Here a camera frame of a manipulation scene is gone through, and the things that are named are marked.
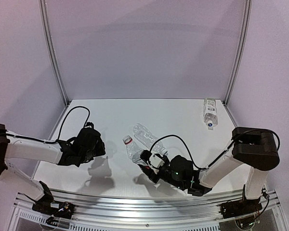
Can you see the clear crushed plastic bottle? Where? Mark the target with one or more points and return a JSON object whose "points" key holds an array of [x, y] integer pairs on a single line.
{"points": [[143, 135]]}

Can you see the front aluminium rail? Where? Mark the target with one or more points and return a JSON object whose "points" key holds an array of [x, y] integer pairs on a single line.
{"points": [[98, 213]]}

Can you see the red label plastic bottle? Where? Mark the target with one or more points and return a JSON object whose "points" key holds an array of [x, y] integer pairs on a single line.
{"points": [[134, 151]]}

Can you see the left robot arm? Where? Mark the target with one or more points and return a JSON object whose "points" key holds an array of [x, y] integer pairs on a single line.
{"points": [[15, 146]]}

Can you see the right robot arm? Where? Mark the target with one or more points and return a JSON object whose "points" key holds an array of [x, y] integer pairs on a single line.
{"points": [[255, 147]]}

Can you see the aluminium frame post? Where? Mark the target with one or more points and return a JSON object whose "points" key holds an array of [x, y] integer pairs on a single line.
{"points": [[51, 51], [239, 51]]}

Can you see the white label bottle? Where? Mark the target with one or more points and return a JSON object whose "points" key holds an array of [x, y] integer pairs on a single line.
{"points": [[210, 117]]}

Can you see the right aluminium frame post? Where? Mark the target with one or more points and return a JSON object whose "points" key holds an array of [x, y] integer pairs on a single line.
{"points": [[239, 51]]}

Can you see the left aluminium frame post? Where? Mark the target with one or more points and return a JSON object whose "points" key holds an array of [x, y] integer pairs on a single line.
{"points": [[51, 51]]}

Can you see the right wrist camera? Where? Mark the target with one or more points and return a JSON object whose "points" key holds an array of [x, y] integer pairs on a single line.
{"points": [[154, 161]]}

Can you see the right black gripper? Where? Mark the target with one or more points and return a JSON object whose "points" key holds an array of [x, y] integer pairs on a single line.
{"points": [[149, 167]]}

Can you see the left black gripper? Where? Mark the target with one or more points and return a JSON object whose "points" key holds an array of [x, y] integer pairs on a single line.
{"points": [[96, 147]]}

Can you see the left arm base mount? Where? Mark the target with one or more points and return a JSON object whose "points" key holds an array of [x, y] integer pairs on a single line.
{"points": [[55, 209]]}

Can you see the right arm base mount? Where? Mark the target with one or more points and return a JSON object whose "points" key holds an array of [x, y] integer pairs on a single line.
{"points": [[244, 206]]}

